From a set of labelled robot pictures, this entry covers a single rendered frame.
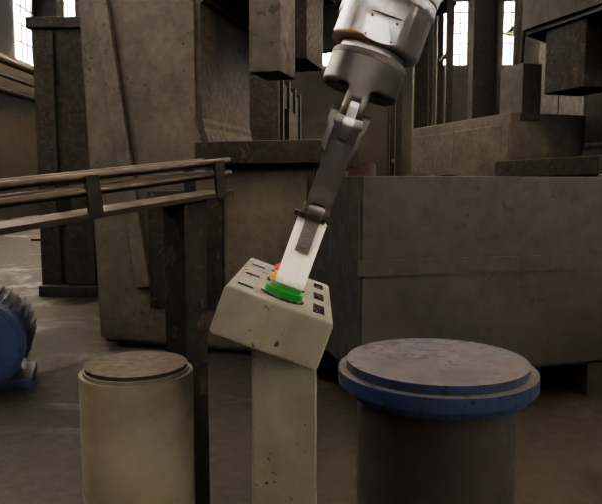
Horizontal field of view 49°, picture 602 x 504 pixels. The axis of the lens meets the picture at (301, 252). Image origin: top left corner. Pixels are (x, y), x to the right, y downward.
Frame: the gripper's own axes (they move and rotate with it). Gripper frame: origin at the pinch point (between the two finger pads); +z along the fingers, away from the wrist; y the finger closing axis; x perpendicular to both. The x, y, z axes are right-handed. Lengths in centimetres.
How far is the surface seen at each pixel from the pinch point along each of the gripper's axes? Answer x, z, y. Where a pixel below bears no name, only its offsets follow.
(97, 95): -102, -13, -217
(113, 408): -12.3, 20.9, 2.1
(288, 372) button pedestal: 3.1, 12.8, -2.8
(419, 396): 22.9, 16.0, -24.9
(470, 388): 29.3, 12.6, -25.4
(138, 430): -9.3, 22.2, 1.9
